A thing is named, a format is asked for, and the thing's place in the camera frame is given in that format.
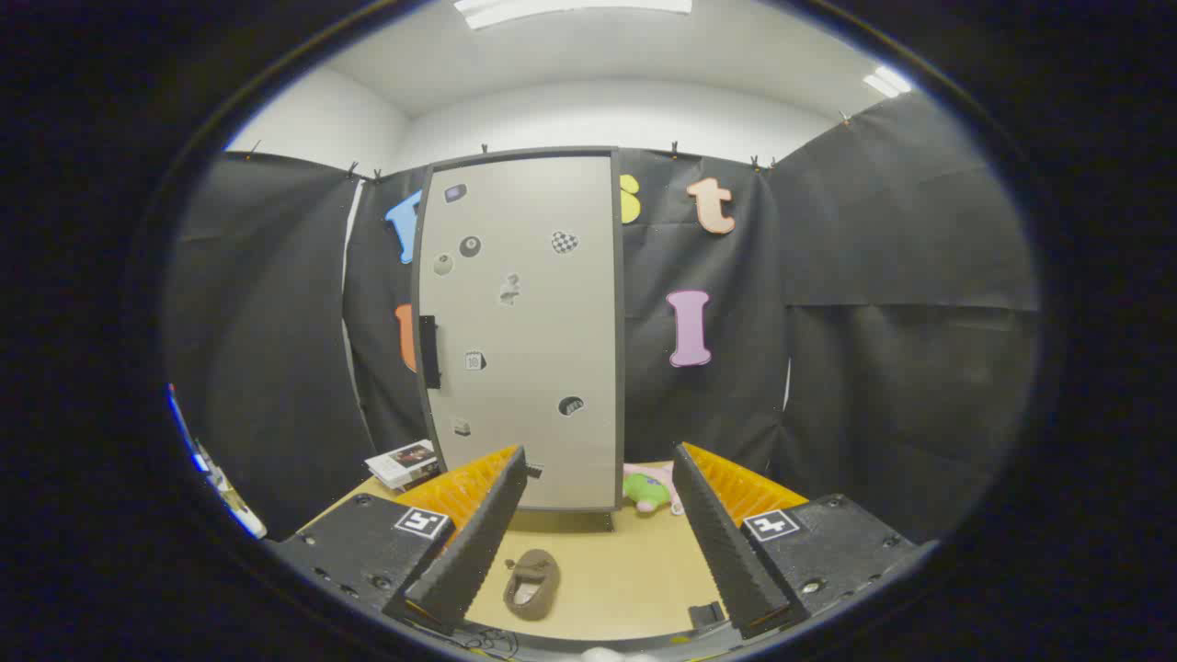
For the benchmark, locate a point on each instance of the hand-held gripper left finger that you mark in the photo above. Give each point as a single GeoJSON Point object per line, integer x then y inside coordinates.
{"type": "Point", "coordinates": [478, 542]}

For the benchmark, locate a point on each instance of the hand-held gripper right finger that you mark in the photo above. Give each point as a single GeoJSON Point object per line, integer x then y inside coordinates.
{"type": "Point", "coordinates": [726, 542]}

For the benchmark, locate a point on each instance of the brown fuzzy slipper shoe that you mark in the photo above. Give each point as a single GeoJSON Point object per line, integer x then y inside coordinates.
{"type": "Point", "coordinates": [542, 570]}

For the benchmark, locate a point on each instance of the dark grey shoe cabinet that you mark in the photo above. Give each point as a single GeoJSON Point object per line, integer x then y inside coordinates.
{"type": "Point", "coordinates": [619, 368]}

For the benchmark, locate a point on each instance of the grey shoe cabinet door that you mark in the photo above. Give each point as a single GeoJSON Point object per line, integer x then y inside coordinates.
{"type": "Point", "coordinates": [533, 322]}

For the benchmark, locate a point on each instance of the small black block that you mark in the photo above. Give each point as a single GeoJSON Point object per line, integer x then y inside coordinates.
{"type": "Point", "coordinates": [706, 614]}

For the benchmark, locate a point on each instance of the green and pink plush toy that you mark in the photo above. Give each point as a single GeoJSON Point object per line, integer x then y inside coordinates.
{"type": "Point", "coordinates": [648, 492]}

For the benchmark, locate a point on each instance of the stack of magazines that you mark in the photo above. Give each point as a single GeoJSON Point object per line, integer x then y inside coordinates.
{"type": "Point", "coordinates": [400, 462]}

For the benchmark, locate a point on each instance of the black backdrop cloth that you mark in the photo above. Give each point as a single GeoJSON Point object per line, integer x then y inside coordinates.
{"type": "Point", "coordinates": [883, 368]}

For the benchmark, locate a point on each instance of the colourful clutter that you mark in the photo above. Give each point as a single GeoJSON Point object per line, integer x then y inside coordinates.
{"type": "Point", "coordinates": [216, 480]}

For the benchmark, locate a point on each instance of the small ceiling light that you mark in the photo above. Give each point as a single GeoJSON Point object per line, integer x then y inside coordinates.
{"type": "Point", "coordinates": [887, 81]}

